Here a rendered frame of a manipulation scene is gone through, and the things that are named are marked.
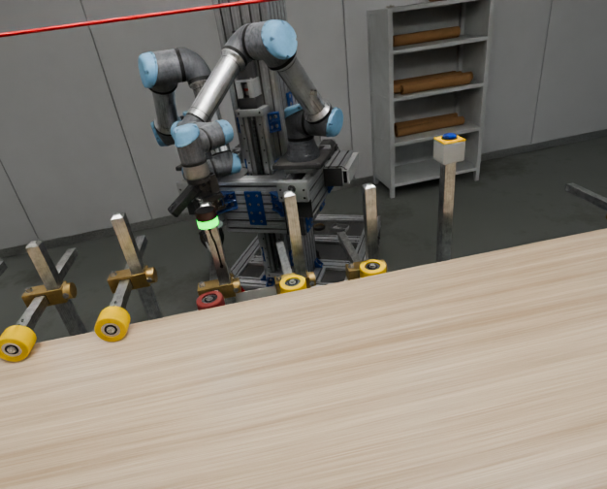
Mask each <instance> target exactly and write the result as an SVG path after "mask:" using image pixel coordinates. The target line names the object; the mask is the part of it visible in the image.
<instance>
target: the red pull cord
mask: <svg viewBox="0 0 607 489"><path fill-rule="evenodd" d="M271 1H277V0H247V1H239V2H233V3H225V4H218V5H210V6H203V7H196V8H188V9H181V10H173V11H167V12H159V13H151V14H144V15H136V16H123V17H116V18H108V19H101V20H93V21H86V22H79V23H71V24H64V25H56V26H50V27H42V28H35V29H27V30H19V31H13V32H5V33H0V38H1V37H9V36H15V35H23V34H30V33H38V32H45V31H52V30H59V29H67V28H74V27H82V26H88V25H96V24H103V23H111V22H118V21H125V20H132V19H140V18H147V17H155V16H168V15H175V14H183V13H190V12H198V11H204V10H212V9H219V8H227V7H234V6H241V5H248V4H256V3H263V2H271Z"/></svg>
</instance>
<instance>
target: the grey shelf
mask: <svg viewBox="0 0 607 489"><path fill-rule="evenodd" d="M459 10H460V12H459ZM494 11H495V0H443V1H433V2H425V3H418V4H411V5H404V6H397V7H393V8H383V9H376V10H369V11H367V43H368V67H369V92H370V116H371V140H372V166H373V183H374V184H377V183H378V180H380V181H381V182H382V183H383V184H385V185H386V186H387V187H388V188H389V189H390V198H391V199H392V198H395V187H397V186H402V185H407V184H411V183H416V182H421V181H426V180H431V179H439V178H440V163H439V162H438V161H436V160H434V159H433V140H434V137H440V136H443V135H444V134H446V133H455V134H456V135H458V136H460V137H462V138H464V139H465V148H464V161H463V162H457V163H456V175H458V174H463V173H468V172H473V180H475V181H477V180H479V174H480V163H481V151H482V141H483V130H484V119H485V109H486V98H487V87H488V76H489V66H490V55H491V43H492V33H493V22H494ZM454 26H459V27H460V28H461V34H460V36H459V37H457V38H450V39H444V40H437V41H431V42H424V43H418V44H412V45H405V46H399V47H393V36H395V35H401V34H408V33H415V32H421V31H428V30H434V29H441V28H447V27H454ZM457 46H458V47H457ZM456 63H457V66H456ZM451 71H456V72H459V71H462V72H463V73H465V72H472V74H473V79H472V81H471V82H470V83H469V84H462V85H456V86H450V87H444V88H438V89H433V90H427V91H420V92H414V93H408V94H402V95H401V94H400V93H394V81H396V80H402V79H408V78H415V77H421V76H426V75H432V74H439V73H445V72H451ZM454 99H455V102H454ZM453 113H457V114H458V116H463V117H464V124H462V125H457V126H451V127H446V128H441V129H436V130H431V131H427V132H422V133H417V134H411V135H406V136H401V137H396V135H395V128H394V123H397V122H403V121H408V120H414V119H419V118H425V117H431V116H437V115H443V114H453Z"/></svg>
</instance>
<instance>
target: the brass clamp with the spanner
mask: <svg viewBox="0 0 607 489"><path fill-rule="evenodd" d="M230 279H231V283H228V284H223V285H220V284H219V281H218V279H214V280H209V281H204V283H205V285H206V286H205V287H202V288H200V287H199V283H198V294H199V296H201V295H202V294H204V293H206V292H209V291H213V290H218V292H221V293H222V295H223V298H224V299H226V298H231V297H236V294H237V293H241V287H240V279H239V278H238V277H237V278H233V277H230Z"/></svg>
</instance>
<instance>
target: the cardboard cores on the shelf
mask: <svg viewBox="0 0 607 489"><path fill-rule="evenodd" d="M460 34H461V28H460V27H459V26H454V27H447V28H441V29H434V30H428V31H421V32H415V33H408V34H401V35H395V36H393V47H399V46H405V45H412V44H418V43H424V42H431V41H437V40H444V39H450V38H457V37H459V36H460ZM472 79H473V74H472V72H465V73H463V72H462V71H459V72H456V71H451V72H445V73H439V74H432V75H426V76H421V77H415V78H408V79H402V80H396V81H394V93H400V94H401V95H402V94H408V93H414V92H420V91H427V90H433V89H438V88H444V87H450V86H456V85H462V84H469V83H470V82H471V81H472ZM462 124H464V117H463V116H458V114H457V113H453V114H443V115H437V116H431V117H425V118H419V119H414V120H408V121H403V122H397V123H394V128H395V135H396V137H401V136H406V135H411V134H417V133H422V132H427V131H431V130H436V129H441V128H446V127H451V126H457V125H462Z"/></svg>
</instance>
